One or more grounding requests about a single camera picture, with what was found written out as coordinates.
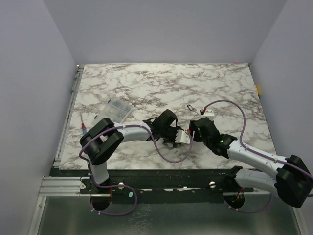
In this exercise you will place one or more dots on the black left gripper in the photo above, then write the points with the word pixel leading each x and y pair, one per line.
pixel 172 140

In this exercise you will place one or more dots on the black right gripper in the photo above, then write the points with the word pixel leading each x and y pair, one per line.
pixel 193 128

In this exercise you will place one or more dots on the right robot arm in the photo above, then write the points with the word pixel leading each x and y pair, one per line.
pixel 289 178

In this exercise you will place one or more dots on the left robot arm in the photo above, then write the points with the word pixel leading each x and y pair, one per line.
pixel 101 141

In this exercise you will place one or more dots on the black tag key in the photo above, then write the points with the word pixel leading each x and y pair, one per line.
pixel 192 109

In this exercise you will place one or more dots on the clear plastic screw box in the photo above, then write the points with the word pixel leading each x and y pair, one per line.
pixel 116 110

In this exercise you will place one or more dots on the blue red screwdriver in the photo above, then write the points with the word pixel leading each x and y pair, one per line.
pixel 83 127

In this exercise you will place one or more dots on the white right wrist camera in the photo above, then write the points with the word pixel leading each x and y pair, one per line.
pixel 207 113

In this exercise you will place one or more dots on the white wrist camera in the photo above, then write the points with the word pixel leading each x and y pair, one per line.
pixel 207 113
pixel 182 137

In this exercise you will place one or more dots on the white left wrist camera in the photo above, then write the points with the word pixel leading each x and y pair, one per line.
pixel 182 137

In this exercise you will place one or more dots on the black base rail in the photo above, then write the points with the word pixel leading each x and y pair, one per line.
pixel 160 186

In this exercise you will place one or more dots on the aluminium frame rail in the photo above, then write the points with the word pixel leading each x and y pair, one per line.
pixel 60 187

